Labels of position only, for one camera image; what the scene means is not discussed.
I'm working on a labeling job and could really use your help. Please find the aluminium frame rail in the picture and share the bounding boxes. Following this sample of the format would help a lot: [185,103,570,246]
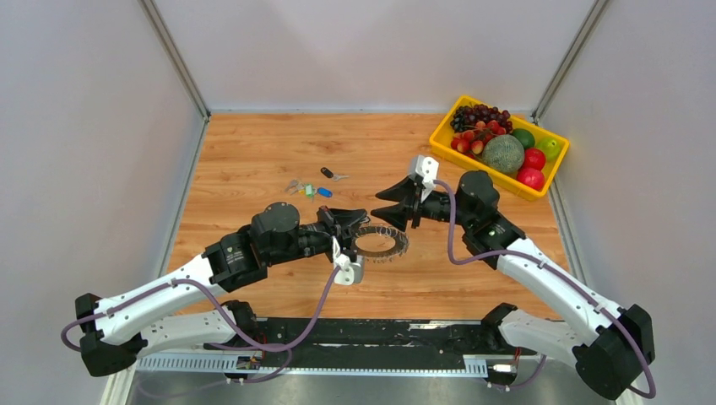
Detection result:
[130,318,548,401]

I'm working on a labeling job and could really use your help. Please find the red pomegranate fruit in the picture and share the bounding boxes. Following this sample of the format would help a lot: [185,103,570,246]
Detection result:
[516,167,545,192]

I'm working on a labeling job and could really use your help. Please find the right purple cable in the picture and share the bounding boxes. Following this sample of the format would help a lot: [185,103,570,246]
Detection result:
[433,179,657,400]

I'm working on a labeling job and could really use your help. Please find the silver key with black fob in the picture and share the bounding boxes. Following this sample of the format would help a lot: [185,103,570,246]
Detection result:
[320,167,349,181]

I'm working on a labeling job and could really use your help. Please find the green netted melon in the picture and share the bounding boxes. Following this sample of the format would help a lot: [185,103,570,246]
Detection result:
[481,135,524,175]

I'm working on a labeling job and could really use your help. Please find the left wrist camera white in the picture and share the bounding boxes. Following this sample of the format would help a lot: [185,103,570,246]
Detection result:
[331,237,365,286]

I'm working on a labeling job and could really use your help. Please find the light green apple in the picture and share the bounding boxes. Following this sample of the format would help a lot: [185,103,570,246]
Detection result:
[535,138,562,162]

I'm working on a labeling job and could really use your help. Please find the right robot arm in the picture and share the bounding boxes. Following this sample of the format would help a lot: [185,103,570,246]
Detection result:
[372,170,657,400]

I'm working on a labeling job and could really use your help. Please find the key bunch with coloured tags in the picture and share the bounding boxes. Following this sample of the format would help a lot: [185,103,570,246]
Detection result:
[285,179,334,200]

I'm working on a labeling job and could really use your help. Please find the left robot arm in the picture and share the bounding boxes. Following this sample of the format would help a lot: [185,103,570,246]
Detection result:
[75,202,368,377]

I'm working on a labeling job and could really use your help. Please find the dark grape bunch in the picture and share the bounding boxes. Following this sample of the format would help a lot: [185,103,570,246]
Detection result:
[449,104,513,134]

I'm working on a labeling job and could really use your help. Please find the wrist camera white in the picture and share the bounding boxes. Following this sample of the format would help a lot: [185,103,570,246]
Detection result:
[331,237,365,286]
[409,155,439,203]

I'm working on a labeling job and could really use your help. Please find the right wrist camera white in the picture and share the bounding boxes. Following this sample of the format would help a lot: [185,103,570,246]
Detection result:
[409,155,439,203]

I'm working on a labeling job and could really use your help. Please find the dark green lime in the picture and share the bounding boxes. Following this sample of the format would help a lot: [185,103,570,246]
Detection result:
[512,128,535,149]

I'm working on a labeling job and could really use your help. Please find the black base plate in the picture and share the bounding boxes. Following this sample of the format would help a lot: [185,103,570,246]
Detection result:
[202,316,524,371]

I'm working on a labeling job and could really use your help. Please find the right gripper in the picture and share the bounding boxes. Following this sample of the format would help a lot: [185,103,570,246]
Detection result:
[370,175,475,231]

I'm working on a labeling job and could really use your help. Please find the red apple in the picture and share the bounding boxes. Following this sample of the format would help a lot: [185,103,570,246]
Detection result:
[522,148,546,170]

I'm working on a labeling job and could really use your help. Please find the red cherry cluster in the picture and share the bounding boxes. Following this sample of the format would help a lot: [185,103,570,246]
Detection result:
[450,120,513,156]

